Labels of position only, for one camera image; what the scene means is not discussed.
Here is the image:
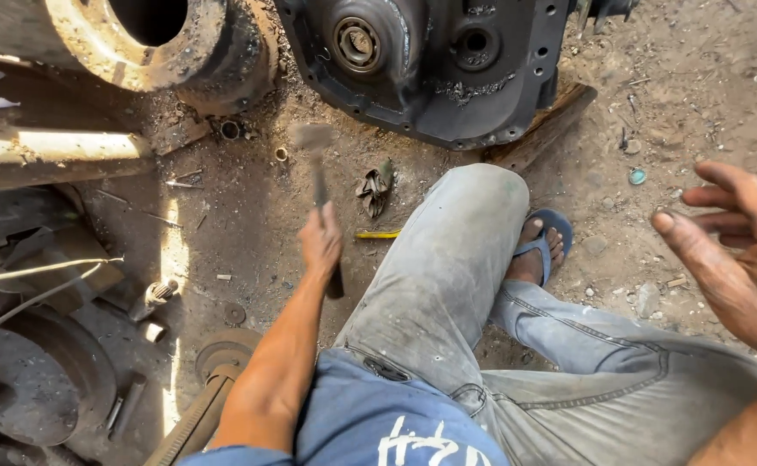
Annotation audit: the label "pale wire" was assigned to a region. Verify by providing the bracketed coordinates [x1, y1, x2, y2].
[0, 256, 125, 289]

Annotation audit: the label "person's foot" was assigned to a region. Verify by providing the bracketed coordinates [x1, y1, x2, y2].
[506, 217, 566, 286]

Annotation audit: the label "person's right hand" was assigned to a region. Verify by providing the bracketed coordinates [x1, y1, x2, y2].
[650, 160, 757, 366]

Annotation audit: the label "grey stone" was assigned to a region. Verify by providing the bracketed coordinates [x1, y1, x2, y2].
[636, 282, 661, 319]

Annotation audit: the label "person's grey jeans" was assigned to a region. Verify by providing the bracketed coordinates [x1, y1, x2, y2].
[332, 162, 757, 466]

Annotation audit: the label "person's blue shirt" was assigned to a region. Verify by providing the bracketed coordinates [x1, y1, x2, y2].
[176, 348, 512, 466]

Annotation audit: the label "dark metal rod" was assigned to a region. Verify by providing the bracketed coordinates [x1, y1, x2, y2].
[108, 373, 148, 443]

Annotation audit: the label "rusty axle housing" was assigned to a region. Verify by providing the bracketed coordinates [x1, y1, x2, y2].
[0, 0, 281, 118]

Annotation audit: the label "person's left hand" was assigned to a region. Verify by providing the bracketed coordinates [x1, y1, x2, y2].
[298, 200, 346, 280]

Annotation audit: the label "splined steel shaft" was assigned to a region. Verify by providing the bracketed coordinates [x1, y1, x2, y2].
[128, 278, 180, 322]

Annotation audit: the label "wooden block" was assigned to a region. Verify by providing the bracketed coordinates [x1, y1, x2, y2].
[484, 82, 598, 173]

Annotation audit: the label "steel hammer with dark handle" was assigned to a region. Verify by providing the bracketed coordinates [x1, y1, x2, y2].
[289, 122, 346, 300]

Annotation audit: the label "rusty yellow metal beam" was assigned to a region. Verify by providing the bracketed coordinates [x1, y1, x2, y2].
[0, 125, 154, 194]

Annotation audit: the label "rusty flanged shaft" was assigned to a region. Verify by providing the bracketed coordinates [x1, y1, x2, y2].
[143, 327, 263, 466]

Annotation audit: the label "blue flip-flop sandal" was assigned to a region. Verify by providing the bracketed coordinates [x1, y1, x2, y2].
[512, 207, 575, 288]

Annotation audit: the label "dark brake drum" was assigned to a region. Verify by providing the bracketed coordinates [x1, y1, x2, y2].
[0, 304, 118, 449]

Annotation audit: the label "black cast gear housing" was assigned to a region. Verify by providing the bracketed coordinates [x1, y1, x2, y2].
[273, 0, 642, 151]

